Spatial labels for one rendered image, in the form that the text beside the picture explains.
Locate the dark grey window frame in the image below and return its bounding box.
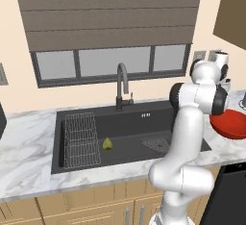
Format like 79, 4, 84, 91
30, 42, 192, 89

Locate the grey wall socket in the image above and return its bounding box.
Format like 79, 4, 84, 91
208, 49, 223, 63
192, 50, 208, 64
0, 62, 10, 87

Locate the yellow-green lemon wedge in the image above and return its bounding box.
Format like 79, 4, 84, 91
102, 137, 114, 151

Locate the red bowl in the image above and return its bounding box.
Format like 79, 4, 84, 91
209, 108, 246, 140

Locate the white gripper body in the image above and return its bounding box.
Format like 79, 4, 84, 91
223, 78, 233, 93

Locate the dark grey tap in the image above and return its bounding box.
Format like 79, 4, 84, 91
114, 62, 135, 113

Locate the wooden drawer front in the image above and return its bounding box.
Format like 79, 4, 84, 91
62, 182, 149, 206

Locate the brown wall cupboard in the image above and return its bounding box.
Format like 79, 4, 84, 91
212, 0, 246, 51

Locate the grey sink drain strainer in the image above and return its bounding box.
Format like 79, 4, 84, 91
139, 135, 173, 155

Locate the silver cupboard handle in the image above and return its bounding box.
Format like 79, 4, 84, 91
124, 206, 130, 225
138, 204, 145, 225

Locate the black kitchen sink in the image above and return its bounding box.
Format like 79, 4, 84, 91
50, 99, 212, 175

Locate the brown window blind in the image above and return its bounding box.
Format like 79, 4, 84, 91
12, 0, 206, 53

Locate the black dishwasher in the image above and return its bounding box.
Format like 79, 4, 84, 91
199, 162, 246, 225

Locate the wire dish rack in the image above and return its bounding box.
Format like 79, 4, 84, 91
63, 112, 102, 170

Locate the black appliance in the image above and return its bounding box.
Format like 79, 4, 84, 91
0, 102, 8, 140

